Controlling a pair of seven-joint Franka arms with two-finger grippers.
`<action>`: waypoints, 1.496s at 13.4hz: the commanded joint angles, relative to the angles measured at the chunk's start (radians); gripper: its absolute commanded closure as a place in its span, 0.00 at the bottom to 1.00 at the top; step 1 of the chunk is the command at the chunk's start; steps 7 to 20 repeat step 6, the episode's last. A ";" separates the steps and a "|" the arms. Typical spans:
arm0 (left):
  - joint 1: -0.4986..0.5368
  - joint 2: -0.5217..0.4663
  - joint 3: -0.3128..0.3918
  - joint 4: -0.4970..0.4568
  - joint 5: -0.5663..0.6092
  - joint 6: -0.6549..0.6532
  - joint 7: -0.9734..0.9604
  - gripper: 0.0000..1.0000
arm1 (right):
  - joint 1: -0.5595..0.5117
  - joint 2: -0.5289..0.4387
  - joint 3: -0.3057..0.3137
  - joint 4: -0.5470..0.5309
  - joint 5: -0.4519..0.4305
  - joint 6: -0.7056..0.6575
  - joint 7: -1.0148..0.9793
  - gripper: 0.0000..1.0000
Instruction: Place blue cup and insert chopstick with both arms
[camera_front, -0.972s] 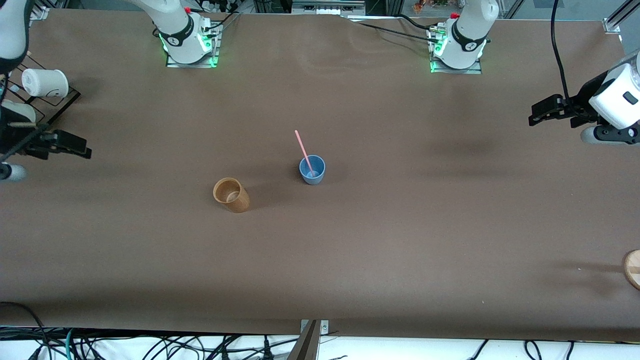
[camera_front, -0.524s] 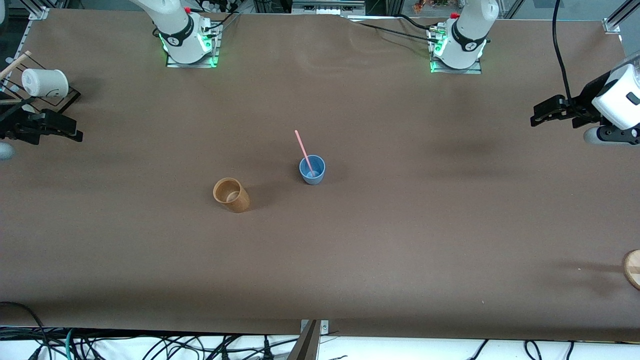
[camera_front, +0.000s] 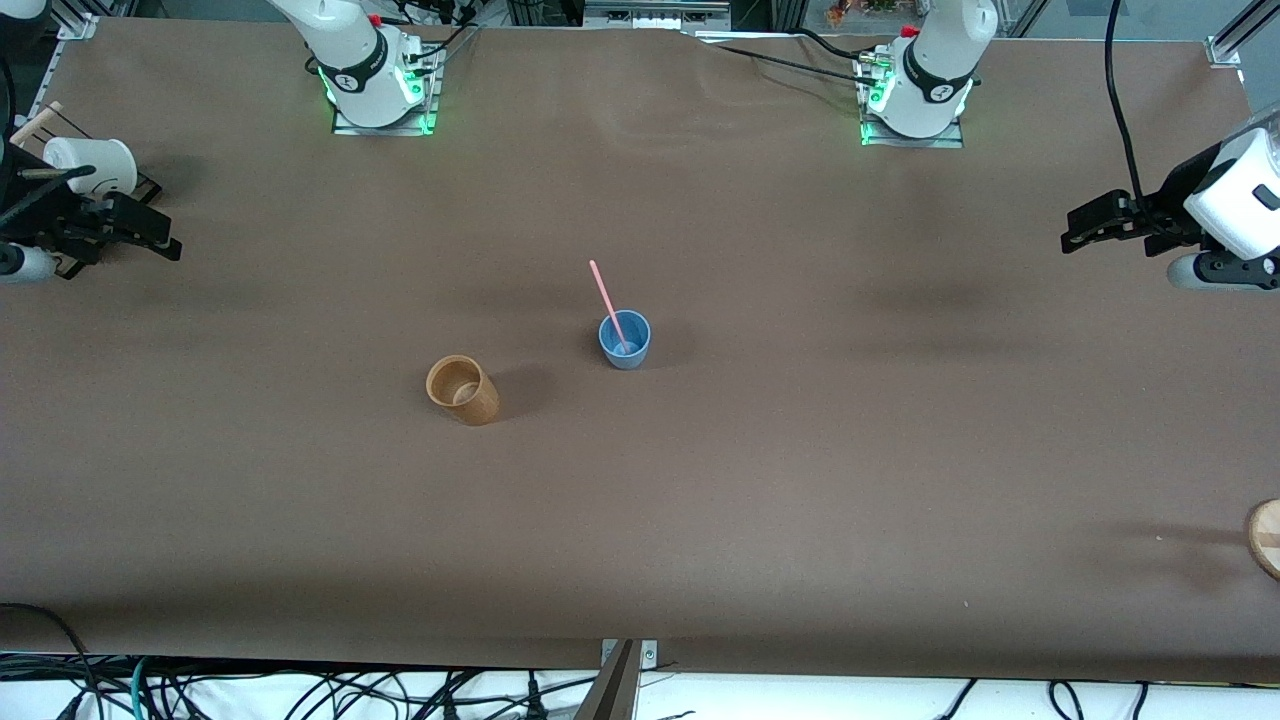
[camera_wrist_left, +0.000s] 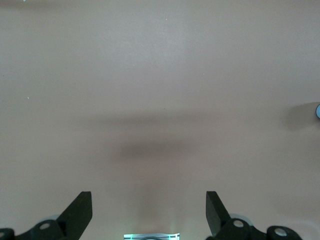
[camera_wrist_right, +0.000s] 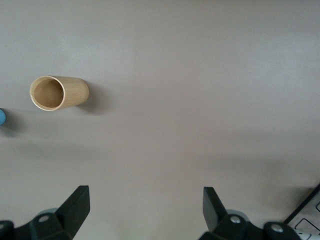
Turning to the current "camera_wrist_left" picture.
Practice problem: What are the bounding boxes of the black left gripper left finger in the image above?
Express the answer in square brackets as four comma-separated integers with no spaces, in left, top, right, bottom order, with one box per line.
[0,191,93,240]

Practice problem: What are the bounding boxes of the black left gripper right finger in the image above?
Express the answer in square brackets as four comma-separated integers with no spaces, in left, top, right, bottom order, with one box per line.
[206,191,303,240]

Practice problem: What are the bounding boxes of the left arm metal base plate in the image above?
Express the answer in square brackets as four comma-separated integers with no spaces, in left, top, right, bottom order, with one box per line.
[123,232,181,240]

